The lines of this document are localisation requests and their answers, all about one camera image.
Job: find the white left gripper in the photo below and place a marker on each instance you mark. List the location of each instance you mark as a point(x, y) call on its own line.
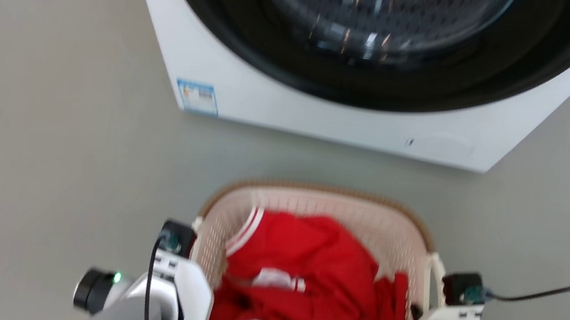
point(191, 289)

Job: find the beige plastic laundry basket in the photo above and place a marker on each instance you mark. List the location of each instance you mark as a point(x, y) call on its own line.
point(312, 202)

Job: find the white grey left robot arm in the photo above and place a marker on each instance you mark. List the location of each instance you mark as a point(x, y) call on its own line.
point(121, 306)

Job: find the red garment with white stripes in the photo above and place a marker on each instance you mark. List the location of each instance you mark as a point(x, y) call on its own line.
point(314, 263)

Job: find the blue energy label sticker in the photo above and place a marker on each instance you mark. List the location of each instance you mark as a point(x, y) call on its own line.
point(197, 97)

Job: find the white front-load washing machine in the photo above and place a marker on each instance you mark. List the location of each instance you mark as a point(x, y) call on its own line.
point(327, 115)

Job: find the black round washer door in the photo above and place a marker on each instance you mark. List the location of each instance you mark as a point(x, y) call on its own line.
point(258, 45)

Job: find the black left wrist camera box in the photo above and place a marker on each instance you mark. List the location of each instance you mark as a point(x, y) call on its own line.
point(178, 238)

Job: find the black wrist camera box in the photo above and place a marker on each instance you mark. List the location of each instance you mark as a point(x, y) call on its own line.
point(463, 287)
point(178, 238)

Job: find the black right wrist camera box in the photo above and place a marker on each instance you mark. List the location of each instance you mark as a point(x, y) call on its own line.
point(463, 287)

